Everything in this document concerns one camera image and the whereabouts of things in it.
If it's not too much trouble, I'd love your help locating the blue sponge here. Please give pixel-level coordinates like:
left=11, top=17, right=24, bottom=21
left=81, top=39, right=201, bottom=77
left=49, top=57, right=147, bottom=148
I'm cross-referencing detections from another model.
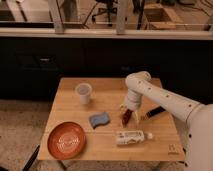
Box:
left=89, top=112, right=110, bottom=129

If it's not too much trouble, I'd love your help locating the cardboard box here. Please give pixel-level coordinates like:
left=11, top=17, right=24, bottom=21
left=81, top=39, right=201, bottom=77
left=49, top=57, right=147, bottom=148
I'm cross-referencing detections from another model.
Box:
left=142, top=4, right=183, bottom=30

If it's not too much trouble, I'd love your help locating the white plastic bottle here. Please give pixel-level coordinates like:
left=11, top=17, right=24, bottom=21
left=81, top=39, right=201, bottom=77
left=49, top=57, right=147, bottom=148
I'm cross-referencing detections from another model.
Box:
left=115, top=130, right=153, bottom=145

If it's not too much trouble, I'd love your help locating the wooden table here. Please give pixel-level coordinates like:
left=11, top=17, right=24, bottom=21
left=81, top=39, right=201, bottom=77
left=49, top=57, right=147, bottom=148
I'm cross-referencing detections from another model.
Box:
left=38, top=78, right=185, bottom=161

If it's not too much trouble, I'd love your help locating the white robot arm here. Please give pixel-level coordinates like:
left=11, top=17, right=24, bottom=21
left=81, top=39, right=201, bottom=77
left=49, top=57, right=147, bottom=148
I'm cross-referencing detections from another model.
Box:
left=123, top=71, right=213, bottom=171

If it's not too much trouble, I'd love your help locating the black office chair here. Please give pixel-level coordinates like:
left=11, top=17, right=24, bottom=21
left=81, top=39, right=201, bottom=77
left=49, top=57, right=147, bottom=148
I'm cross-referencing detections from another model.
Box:
left=92, top=0, right=117, bottom=27

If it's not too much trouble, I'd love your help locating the orange round plate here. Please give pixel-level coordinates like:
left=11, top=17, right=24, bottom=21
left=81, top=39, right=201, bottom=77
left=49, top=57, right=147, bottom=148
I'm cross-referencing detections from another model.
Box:
left=47, top=122, right=86, bottom=160

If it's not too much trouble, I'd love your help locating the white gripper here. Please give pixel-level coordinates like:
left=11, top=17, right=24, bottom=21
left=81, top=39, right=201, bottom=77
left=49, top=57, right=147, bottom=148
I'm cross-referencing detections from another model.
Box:
left=119, top=90, right=142, bottom=124

